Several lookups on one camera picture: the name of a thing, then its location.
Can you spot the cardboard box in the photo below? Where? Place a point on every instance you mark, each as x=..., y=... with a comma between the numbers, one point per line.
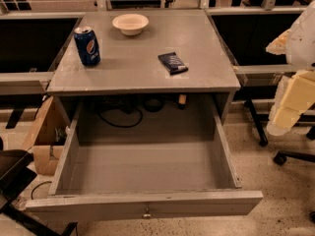
x=47, y=135

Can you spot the grey cabinet with top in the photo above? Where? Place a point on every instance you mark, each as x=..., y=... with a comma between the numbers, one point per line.
x=129, y=64

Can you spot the metal drawer knob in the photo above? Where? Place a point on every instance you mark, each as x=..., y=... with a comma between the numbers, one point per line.
x=146, y=214

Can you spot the black chair at left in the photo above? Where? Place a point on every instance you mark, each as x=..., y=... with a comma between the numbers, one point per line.
x=15, y=176

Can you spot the blue pepsi can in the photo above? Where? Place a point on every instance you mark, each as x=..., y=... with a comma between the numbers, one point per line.
x=87, y=46

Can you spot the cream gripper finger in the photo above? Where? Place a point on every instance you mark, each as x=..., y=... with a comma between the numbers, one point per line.
x=294, y=96
x=278, y=45

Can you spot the open grey top drawer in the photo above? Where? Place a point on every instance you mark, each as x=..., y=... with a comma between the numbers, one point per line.
x=175, y=162

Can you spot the dark blue snack packet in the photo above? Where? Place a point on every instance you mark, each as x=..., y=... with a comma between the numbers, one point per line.
x=172, y=63

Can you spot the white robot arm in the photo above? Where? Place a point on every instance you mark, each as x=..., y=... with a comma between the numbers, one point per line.
x=300, y=44

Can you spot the white bowl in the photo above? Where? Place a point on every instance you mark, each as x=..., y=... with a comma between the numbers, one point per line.
x=130, y=24

